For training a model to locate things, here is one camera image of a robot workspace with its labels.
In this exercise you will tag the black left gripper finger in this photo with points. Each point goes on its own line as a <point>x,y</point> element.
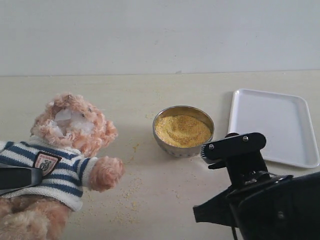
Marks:
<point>14,178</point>

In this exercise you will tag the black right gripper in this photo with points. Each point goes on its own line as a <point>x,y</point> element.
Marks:
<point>218,209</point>

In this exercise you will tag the tan teddy bear striped sweater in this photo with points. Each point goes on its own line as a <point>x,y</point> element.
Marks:
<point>63,144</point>

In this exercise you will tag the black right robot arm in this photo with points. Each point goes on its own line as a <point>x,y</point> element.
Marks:
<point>281,208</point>

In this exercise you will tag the steel bowl of yellow grain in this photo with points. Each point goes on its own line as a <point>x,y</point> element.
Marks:
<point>181,130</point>

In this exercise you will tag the white plastic tray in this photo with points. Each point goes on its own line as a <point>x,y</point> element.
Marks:
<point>283,119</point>

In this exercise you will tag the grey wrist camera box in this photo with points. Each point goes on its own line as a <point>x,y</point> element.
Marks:
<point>237,149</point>

